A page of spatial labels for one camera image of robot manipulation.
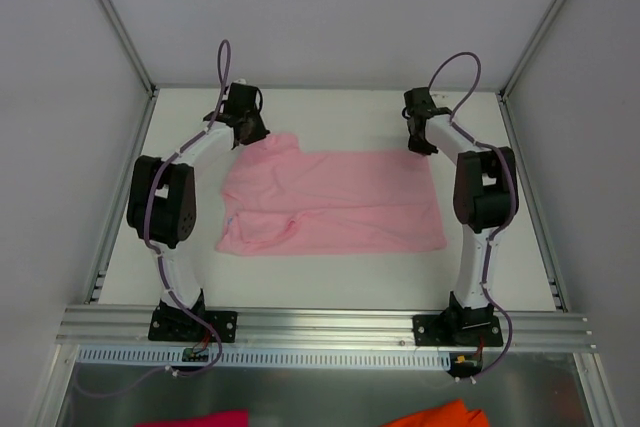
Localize slotted cable duct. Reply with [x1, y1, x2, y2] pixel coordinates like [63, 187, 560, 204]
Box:
[77, 345, 451, 372]

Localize orange t shirt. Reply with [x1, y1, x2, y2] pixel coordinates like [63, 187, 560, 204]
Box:
[387, 400, 490, 427]

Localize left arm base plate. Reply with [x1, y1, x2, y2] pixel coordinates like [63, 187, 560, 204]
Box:
[147, 308, 238, 343]

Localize left aluminium frame post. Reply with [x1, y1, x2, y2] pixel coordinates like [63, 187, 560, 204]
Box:
[69, 0, 160, 98]

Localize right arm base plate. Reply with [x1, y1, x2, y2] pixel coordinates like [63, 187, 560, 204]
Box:
[412, 304, 504, 348]

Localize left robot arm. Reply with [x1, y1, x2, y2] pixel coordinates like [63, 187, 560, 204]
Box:
[126, 81, 269, 340]

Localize aluminium frame post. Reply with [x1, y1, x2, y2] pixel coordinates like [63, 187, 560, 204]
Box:
[69, 0, 160, 98]
[497, 0, 601, 98]

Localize red t shirt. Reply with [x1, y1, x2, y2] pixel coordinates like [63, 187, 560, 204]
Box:
[136, 410, 249, 427]

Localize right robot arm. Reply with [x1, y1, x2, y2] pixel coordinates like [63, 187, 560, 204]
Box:
[402, 87, 519, 344]

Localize right aluminium frame post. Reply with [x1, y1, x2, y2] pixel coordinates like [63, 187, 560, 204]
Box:
[497, 0, 601, 98]

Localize aluminium mounting rail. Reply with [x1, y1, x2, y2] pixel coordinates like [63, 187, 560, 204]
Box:
[56, 304, 598, 353]

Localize pink t shirt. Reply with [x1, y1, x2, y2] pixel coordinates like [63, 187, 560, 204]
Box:
[216, 133, 447, 256]

